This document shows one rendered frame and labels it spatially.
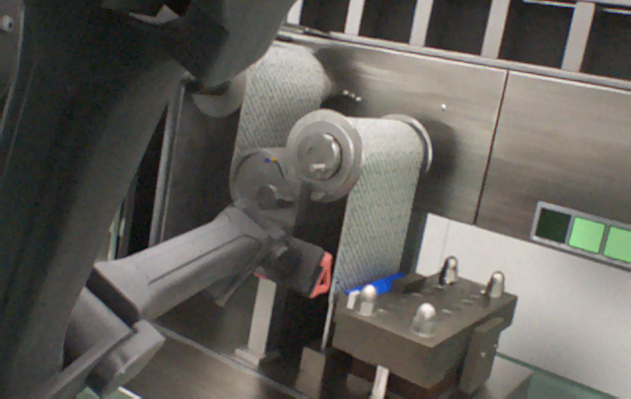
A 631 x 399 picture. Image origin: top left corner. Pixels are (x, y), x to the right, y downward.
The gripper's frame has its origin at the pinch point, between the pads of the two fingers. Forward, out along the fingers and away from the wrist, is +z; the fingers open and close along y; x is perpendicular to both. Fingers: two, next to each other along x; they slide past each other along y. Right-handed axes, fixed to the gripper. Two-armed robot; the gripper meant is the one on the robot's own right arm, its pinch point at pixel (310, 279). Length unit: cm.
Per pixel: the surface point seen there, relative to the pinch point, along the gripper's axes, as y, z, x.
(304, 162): -8.5, -3.1, 16.6
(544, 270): -33, 264, 87
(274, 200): -8.3, -5.9, 8.3
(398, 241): -0.4, 24.2, 16.0
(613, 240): 34, 30, 30
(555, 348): -19, 282, 55
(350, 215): -0.2, 3.2, 12.3
